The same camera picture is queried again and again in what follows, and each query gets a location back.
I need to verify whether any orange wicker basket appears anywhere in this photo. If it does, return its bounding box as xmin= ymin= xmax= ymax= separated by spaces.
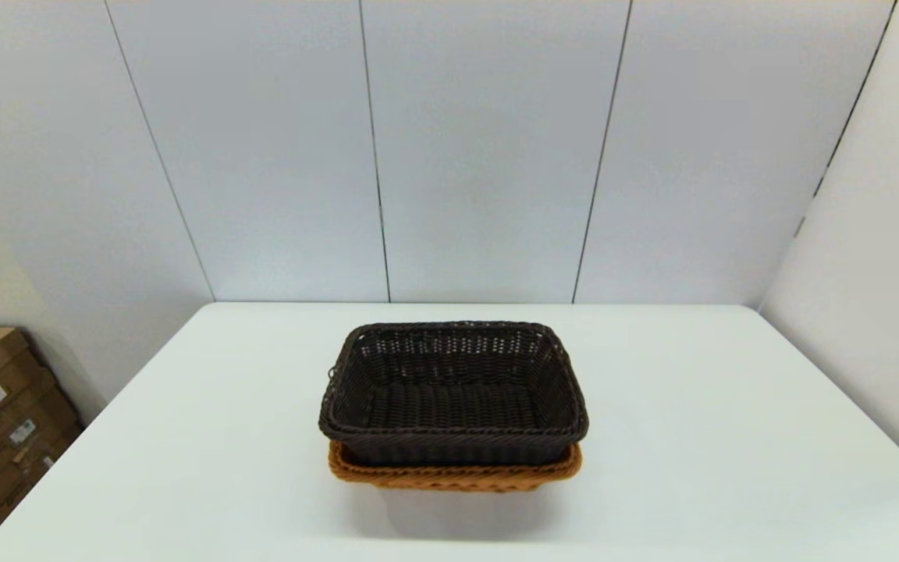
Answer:
xmin=328 ymin=440 xmax=583 ymax=493

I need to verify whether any dark brown wicker basket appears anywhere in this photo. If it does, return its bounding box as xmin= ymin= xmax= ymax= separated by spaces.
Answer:
xmin=318 ymin=320 xmax=590 ymax=468

